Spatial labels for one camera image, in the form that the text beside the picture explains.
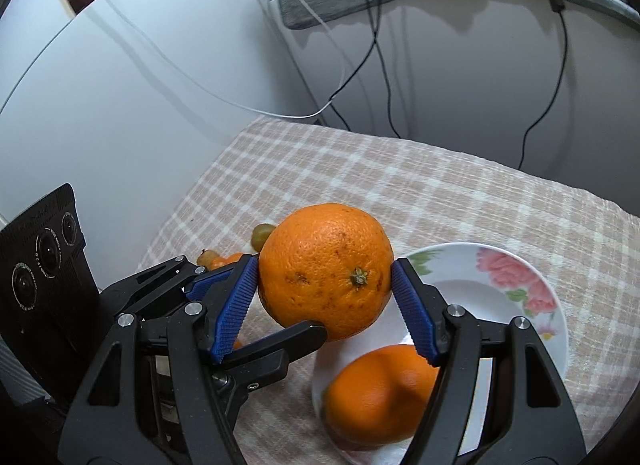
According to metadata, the white charging cable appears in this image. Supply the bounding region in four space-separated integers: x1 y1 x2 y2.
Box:
70 0 351 119

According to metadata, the large orange with brown marks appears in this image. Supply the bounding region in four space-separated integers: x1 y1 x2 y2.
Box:
257 202 394 342

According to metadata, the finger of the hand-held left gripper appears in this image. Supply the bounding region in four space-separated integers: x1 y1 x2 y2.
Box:
102 255 243 322
214 321 329 413

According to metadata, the beige checked tablecloth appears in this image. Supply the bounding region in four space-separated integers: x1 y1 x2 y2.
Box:
135 115 640 465

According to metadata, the large smooth orange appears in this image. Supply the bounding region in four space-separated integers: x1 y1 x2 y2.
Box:
322 344 442 446

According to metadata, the white floral plate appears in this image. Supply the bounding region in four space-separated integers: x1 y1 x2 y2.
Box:
311 242 569 465

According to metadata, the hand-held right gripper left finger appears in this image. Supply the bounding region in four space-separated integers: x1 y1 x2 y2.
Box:
59 254 261 465

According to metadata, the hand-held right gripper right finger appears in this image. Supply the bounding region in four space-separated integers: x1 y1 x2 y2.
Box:
390 257 587 465

